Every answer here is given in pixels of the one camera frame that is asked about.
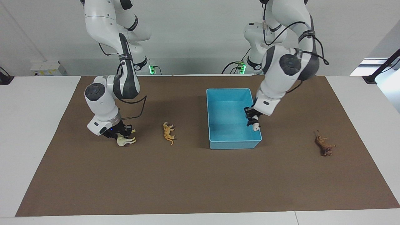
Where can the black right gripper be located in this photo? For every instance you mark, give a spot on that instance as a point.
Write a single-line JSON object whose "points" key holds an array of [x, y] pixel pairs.
{"points": [[114, 130]]}

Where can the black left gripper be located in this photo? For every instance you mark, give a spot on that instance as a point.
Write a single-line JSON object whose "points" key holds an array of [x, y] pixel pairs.
{"points": [[251, 112]]}

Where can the black and white panda toy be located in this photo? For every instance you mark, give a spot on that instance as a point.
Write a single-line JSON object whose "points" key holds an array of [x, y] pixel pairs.
{"points": [[256, 126]]}

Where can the cream white horse toy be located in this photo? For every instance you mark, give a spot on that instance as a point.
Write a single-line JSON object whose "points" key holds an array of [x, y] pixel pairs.
{"points": [[122, 141]]}

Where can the orange striped tiger toy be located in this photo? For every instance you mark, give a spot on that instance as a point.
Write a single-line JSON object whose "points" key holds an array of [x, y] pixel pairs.
{"points": [[168, 132]]}

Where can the brown lion toy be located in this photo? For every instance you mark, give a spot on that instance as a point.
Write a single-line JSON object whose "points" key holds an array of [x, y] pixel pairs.
{"points": [[324, 145]]}

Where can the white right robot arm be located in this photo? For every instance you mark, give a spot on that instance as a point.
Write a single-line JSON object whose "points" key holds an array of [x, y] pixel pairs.
{"points": [[109, 62]]}

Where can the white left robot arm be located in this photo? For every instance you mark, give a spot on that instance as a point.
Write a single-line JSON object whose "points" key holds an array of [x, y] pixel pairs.
{"points": [[287, 65]]}

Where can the light blue storage box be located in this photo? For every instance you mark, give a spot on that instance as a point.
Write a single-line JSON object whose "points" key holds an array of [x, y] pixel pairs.
{"points": [[229, 120]]}

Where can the white cardboard box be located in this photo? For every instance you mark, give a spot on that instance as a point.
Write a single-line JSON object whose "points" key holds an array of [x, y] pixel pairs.
{"points": [[47, 68]]}

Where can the green lit connector block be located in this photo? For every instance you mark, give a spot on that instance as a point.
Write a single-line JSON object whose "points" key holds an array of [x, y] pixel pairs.
{"points": [[241, 67], [152, 69]]}

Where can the brown table mat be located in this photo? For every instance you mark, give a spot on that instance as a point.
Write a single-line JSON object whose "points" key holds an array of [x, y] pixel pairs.
{"points": [[200, 181]]}

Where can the black stand with round base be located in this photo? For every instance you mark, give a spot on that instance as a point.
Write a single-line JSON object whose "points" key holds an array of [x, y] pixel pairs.
{"points": [[5, 78]]}

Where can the black angled camera stand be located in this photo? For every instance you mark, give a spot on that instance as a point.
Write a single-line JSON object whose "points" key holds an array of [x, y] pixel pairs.
{"points": [[379, 68]]}

